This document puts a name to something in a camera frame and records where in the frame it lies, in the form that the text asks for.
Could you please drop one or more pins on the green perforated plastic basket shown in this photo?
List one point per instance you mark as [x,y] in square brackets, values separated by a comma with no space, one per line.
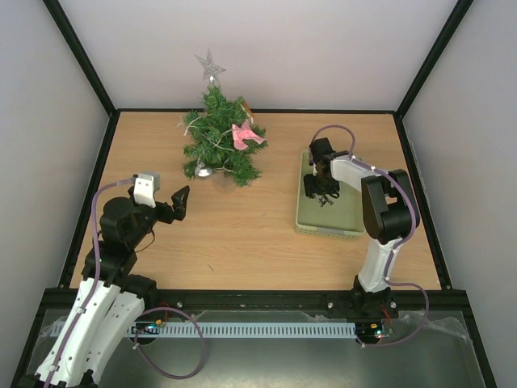
[337,215]

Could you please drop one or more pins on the white slotted cable duct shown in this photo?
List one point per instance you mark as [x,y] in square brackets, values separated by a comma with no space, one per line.
[227,330]

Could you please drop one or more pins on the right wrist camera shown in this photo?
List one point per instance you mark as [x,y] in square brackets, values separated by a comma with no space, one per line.
[319,148]

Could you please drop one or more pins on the black aluminium front rail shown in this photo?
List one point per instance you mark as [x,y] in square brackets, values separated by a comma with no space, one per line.
[194,300]

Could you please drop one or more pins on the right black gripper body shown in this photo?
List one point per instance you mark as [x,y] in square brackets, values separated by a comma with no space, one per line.
[321,190]

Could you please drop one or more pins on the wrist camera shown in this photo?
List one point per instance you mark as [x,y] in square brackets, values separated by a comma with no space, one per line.
[319,148]
[146,184]

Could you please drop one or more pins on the silver star ornament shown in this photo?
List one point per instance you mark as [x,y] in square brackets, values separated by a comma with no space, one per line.
[211,71]

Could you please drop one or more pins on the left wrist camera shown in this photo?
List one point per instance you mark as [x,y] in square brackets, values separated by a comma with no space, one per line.
[146,184]

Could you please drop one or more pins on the silver word ornament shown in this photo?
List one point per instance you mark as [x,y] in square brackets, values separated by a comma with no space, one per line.
[324,200]

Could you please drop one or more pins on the pink fabric bow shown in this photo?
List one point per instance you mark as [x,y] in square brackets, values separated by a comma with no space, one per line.
[242,133]

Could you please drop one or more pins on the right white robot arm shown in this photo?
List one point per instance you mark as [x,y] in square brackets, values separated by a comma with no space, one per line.
[388,212]

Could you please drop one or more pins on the silver glitter ball ornament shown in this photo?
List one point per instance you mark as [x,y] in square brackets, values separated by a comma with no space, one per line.
[202,171]

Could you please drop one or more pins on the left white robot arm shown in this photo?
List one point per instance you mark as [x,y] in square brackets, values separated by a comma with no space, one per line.
[109,297]

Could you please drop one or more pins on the small green christmas tree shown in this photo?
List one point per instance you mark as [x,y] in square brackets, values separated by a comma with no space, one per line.
[223,113]

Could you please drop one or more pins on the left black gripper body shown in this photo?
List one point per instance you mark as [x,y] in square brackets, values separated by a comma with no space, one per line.
[167,215]

